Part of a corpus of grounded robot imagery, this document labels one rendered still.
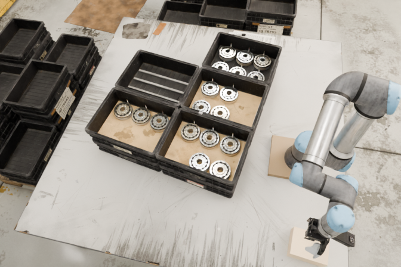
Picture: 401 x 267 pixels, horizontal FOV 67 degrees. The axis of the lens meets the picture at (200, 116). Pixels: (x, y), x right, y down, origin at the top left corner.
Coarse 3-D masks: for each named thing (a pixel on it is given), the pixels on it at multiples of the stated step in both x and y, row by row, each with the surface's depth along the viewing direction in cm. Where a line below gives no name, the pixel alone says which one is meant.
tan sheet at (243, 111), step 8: (200, 88) 176; (200, 96) 174; (240, 96) 172; (248, 96) 172; (256, 96) 172; (192, 104) 171; (216, 104) 170; (232, 104) 170; (240, 104) 169; (248, 104) 169; (256, 104) 169; (232, 112) 167; (240, 112) 167; (248, 112) 166; (256, 112) 166; (232, 120) 164; (240, 120) 164; (248, 120) 164
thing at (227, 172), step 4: (220, 160) 149; (212, 164) 148; (216, 164) 148; (220, 164) 147; (224, 164) 148; (228, 164) 147; (212, 168) 147; (228, 168) 147; (212, 172) 146; (224, 172) 145; (228, 172) 145; (220, 176) 144; (224, 176) 144; (228, 176) 144
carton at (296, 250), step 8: (296, 232) 138; (304, 232) 138; (296, 240) 136; (304, 240) 136; (288, 248) 140; (296, 248) 134; (304, 248) 134; (328, 248) 134; (296, 256) 135; (304, 256) 132; (312, 256) 132; (320, 256) 132; (328, 256) 132; (320, 264) 132
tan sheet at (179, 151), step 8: (200, 128) 162; (176, 136) 160; (224, 136) 159; (176, 144) 158; (184, 144) 158; (192, 144) 157; (240, 144) 156; (168, 152) 156; (176, 152) 156; (184, 152) 155; (192, 152) 155; (200, 152) 155; (208, 152) 155; (216, 152) 155; (240, 152) 154; (176, 160) 153; (184, 160) 153; (216, 160) 152; (232, 160) 152; (232, 168) 150; (232, 176) 147
